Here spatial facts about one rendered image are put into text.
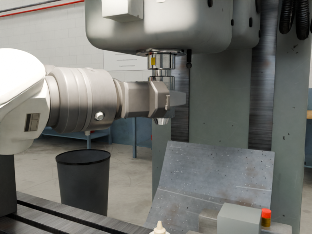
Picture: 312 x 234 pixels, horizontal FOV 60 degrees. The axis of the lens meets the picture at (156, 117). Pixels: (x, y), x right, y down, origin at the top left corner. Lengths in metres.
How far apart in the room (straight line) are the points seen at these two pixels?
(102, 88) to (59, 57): 6.46
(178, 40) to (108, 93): 0.12
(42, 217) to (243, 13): 0.67
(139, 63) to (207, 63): 4.62
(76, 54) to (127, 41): 6.04
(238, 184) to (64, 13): 6.32
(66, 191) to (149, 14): 2.15
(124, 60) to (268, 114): 4.96
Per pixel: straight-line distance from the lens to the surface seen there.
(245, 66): 0.80
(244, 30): 0.54
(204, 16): 0.37
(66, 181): 2.40
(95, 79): 0.37
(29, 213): 0.83
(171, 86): 0.45
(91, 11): 0.44
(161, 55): 0.44
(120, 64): 5.67
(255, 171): 0.80
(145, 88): 0.39
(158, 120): 0.46
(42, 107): 0.34
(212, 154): 0.82
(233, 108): 0.81
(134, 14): 0.37
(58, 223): 0.76
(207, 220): 0.52
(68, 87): 0.34
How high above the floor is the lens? 1.25
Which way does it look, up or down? 7 degrees down
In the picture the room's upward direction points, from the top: straight up
